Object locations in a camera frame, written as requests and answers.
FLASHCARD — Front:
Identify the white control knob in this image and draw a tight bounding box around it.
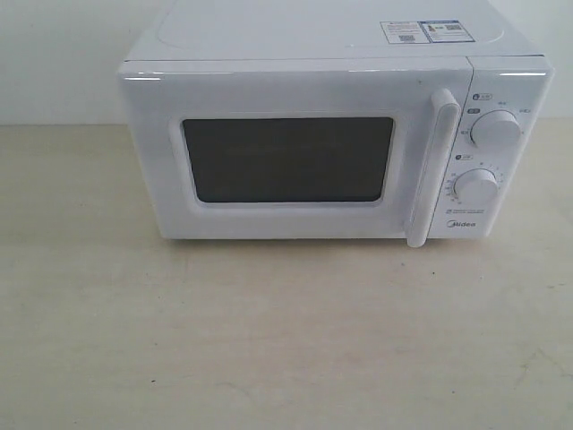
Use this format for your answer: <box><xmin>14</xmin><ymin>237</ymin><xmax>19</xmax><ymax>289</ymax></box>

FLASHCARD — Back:
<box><xmin>454</xmin><ymin>168</ymin><xmax>499</xmax><ymax>204</ymax></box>
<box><xmin>470</xmin><ymin>110</ymin><xmax>522</xmax><ymax>151</ymax></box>

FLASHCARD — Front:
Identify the upper white control knob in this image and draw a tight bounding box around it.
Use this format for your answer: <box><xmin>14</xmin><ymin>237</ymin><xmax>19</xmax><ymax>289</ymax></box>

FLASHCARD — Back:
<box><xmin>470</xmin><ymin>110</ymin><xmax>522</xmax><ymax>151</ymax></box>

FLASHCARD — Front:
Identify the white microwave door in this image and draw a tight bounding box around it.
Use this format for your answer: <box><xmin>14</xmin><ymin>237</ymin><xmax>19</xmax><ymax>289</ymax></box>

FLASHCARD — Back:
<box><xmin>118</xmin><ymin>56</ymin><xmax>474</xmax><ymax>247</ymax></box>

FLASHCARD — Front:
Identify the white microwave oven body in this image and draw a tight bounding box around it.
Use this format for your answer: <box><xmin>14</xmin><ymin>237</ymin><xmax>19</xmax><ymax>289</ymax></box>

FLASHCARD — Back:
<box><xmin>119</xmin><ymin>1</ymin><xmax>553</xmax><ymax>241</ymax></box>

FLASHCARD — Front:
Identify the warning label sticker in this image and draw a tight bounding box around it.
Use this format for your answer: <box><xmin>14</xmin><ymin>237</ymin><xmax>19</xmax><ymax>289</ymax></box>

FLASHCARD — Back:
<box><xmin>380</xmin><ymin>20</ymin><xmax>475</xmax><ymax>45</ymax></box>

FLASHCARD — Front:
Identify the lower white control knob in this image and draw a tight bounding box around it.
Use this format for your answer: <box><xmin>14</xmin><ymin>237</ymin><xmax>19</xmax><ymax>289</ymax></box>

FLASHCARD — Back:
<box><xmin>454</xmin><ymin>168</ymin><xmax>499</xmax><ymax>204</ymax></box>

